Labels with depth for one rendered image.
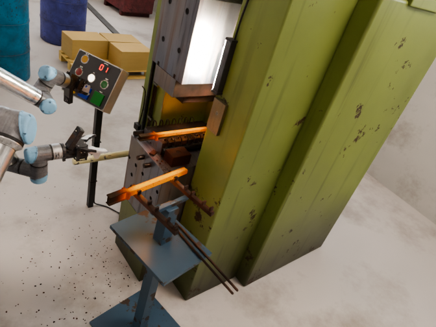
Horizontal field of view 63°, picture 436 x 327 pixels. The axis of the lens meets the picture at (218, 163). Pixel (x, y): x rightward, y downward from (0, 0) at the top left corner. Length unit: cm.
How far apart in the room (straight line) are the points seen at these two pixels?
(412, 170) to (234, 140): 322
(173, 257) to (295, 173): 84
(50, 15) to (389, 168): 499
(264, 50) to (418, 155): 330
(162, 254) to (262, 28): 107
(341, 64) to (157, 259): 124
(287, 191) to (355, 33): 91
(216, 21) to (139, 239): 106
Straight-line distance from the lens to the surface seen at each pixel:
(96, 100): 229
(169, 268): 164
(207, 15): 171
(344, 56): 184
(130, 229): 176
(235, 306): 259
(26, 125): 147
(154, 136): 201
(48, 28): 604
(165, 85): 189
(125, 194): 154
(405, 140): 466
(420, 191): 466
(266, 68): 154
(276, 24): 152
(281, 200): 217
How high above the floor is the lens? 202
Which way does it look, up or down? 32 degrees down
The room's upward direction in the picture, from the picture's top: 18 degrees clockwise
